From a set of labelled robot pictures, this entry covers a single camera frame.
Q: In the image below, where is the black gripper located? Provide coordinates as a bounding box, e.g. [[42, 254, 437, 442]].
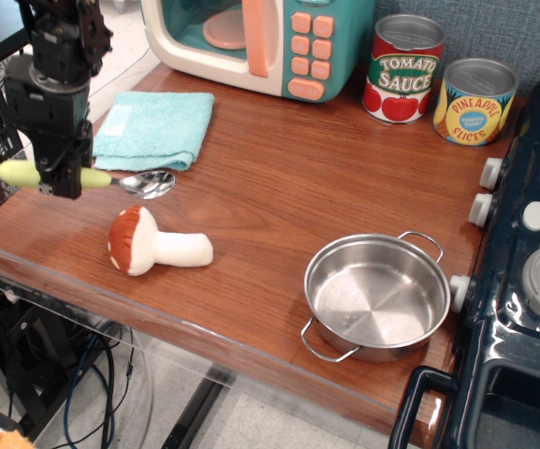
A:
[[4, 67, 93, 199]]

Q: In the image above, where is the spoon with yellow-green handle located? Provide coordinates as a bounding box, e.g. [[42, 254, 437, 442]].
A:
[[0, 159, 176, 200]]

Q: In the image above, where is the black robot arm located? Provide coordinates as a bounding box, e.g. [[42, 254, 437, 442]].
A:
[[4, 1, 113, 199]]

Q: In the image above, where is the light blue folded towel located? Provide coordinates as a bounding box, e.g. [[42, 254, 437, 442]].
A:
[[93, 92, 214, 172]]

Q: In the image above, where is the plush brown white mushroom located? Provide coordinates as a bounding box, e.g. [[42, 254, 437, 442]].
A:
[[107, 206, 214, 276]]

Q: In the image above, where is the clear acrylic table guard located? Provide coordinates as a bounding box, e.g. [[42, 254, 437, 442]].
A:
[[0, 66, 397, 432]]

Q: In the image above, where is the teal toy microwave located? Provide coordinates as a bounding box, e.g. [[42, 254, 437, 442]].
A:
[[141, 1, 374, 103]]

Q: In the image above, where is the orange plush object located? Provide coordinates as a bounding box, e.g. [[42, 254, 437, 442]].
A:
[[0, 430, 35, 449]]

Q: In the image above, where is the tomato sauce can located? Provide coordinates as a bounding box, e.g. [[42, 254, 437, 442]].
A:
[[362, 13, 445, 123]]

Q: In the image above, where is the stainless steel pot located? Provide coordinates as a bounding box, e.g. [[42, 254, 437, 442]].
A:
[[300, 231, 451, 364]]

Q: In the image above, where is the pineapple slices can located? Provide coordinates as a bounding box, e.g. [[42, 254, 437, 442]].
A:
[[433, 58, 518, 147]]

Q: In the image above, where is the dark blue toy stove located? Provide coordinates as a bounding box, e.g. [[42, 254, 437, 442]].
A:
[[389, 82, 540, 448]]

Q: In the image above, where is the black cable under table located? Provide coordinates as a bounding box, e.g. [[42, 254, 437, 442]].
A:
[[53, 326, 135, 449]]

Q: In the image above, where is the blue cable under table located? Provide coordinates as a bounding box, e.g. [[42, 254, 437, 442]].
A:
[[63, 334, 116, 449]]

